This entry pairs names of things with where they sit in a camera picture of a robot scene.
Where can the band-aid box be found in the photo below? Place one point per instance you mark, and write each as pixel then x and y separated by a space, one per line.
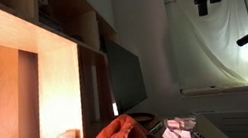
pixel 179 134

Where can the white curtain sheet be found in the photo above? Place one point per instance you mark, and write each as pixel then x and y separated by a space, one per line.
pixel 213 37

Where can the black monitor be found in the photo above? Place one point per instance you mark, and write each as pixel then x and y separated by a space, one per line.
pixel 126 75

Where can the flat dark device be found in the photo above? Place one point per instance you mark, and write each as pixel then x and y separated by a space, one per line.
pixel 155 128

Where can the wooden shelf unit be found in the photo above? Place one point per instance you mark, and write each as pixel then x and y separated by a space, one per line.
pixel 8 81

